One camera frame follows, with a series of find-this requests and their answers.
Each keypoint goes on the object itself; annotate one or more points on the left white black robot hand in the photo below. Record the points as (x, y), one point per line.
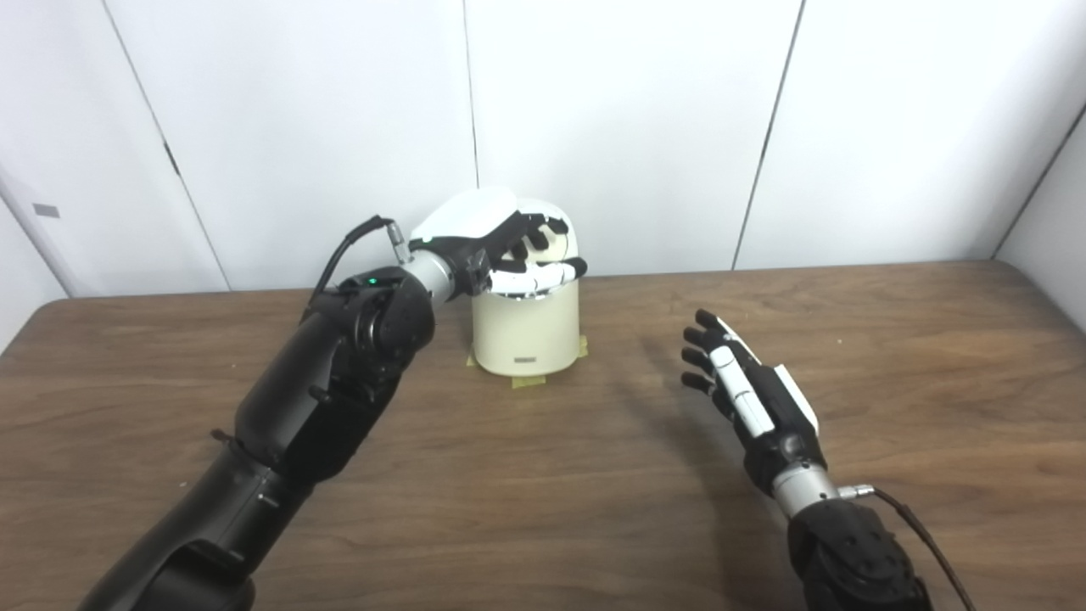
(467, 221)

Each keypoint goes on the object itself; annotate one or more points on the wide yellow tape piece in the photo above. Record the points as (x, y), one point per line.
(529, 381)

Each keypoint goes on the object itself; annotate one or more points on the grey wall label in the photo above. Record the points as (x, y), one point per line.
(46, 210)

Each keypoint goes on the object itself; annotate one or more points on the cream-colored round bin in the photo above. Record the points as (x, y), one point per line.
(526, 331)

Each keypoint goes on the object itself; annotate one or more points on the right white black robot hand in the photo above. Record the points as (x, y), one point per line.
(776, 416)

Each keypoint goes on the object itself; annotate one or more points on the cream round bin lid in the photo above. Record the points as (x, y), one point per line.
(557, 248)

